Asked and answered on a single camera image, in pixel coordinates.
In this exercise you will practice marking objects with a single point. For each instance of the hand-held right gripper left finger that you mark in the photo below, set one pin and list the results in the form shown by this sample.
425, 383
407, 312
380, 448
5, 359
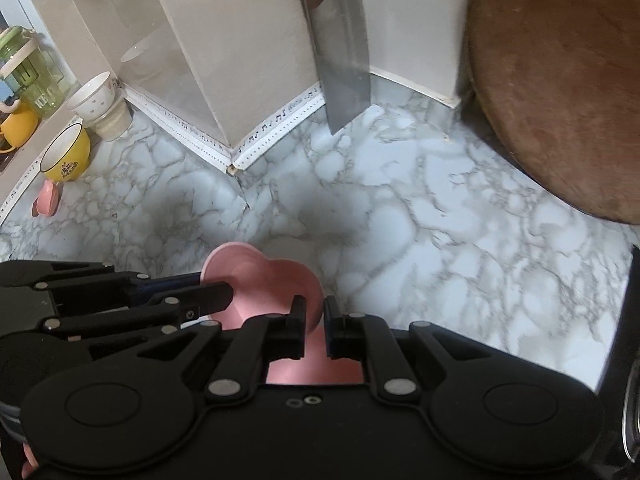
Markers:
298, 321

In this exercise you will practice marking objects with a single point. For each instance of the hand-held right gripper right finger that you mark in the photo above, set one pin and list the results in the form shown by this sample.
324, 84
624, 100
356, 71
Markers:
331, 326

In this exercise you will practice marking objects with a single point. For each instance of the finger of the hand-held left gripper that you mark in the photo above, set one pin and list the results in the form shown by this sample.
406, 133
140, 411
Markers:
170, 281
200, 300

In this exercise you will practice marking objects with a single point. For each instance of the pink lobed plate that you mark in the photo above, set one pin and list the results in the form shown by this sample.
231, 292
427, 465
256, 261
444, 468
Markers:
265, 275

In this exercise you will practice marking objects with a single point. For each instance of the person's left hand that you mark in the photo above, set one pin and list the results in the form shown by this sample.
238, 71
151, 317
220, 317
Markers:
30, 460

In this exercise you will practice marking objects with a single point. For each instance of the white patterned edge strip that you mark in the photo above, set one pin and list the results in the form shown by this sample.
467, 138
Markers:
187, 135

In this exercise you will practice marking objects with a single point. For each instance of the yellow bowl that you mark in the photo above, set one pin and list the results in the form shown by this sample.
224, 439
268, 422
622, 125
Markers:
67, 160

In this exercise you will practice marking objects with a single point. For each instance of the clear glass cup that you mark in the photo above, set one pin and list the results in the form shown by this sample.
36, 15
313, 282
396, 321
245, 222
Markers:
114, 122

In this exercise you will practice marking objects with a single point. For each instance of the white floral bowl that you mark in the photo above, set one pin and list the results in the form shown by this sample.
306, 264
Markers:
95, 95

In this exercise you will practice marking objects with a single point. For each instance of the yellow mug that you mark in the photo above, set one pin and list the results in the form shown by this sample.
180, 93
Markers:
17, 127

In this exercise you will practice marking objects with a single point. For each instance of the green glass pitcher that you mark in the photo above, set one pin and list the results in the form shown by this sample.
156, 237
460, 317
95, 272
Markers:
30, 70

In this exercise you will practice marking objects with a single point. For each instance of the steel cleaver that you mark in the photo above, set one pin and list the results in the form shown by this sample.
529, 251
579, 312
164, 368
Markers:
345, 60

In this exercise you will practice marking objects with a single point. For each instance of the dark appliance edge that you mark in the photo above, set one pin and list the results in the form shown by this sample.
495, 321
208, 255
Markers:
627, 360

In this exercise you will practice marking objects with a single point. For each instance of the round wooden cutting board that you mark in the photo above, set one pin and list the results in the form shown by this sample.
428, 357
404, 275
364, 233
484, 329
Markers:
560, 85

